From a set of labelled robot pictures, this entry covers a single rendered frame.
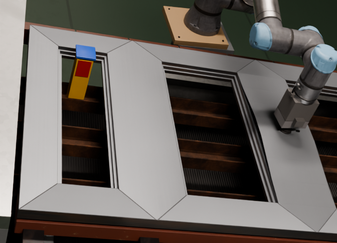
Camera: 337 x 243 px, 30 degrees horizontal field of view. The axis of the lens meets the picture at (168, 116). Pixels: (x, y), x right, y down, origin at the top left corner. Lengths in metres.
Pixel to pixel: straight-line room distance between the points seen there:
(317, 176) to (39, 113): 0.81
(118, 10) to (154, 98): 1.97
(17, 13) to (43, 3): 1.99
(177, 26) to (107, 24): 1.20
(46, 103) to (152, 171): 0.35
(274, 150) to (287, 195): 0.16
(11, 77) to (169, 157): 0.49
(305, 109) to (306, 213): 0.31
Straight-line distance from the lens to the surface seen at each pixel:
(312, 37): 1.87
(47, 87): 1.83
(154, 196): 1.62
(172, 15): 2.58
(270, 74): 2.20
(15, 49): 1.62
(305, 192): 1.83
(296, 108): 1.86
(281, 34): 1.82
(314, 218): 1.78
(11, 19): 1.72
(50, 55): 1.95
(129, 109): 1.83
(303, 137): 1.97
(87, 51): 1.93
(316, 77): 1.80
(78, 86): 1.99
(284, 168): 1.85
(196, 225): 1.61
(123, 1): 3.93
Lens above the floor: 2.03
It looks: 40 degrees down
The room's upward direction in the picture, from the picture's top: 21 degrees clockwise
